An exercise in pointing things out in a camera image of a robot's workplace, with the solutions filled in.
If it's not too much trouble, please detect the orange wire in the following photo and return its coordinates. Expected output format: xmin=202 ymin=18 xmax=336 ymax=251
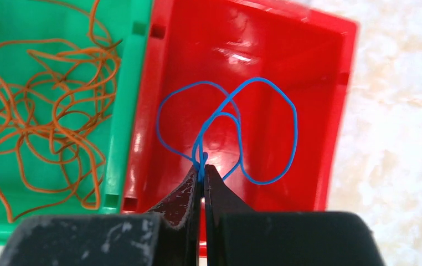
xmin=0 ymin=0 xmax=123 ymax=223

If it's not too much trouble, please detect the green plastic bin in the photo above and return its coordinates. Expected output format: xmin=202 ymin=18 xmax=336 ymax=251
xmin=0 ymin=1 xmax=152 ymax=245

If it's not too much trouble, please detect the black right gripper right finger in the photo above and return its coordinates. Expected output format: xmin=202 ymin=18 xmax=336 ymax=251
xmin=203 ymin=165 xmax=384 ymax=265

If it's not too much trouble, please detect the red plastic bin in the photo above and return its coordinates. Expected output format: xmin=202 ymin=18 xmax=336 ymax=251
xmin=122 ymin=1 xmax=358 ymax=213

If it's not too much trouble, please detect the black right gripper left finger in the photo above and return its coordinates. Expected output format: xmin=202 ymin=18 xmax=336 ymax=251
xmin=0 ymin=168 xmax=200 ymax=265

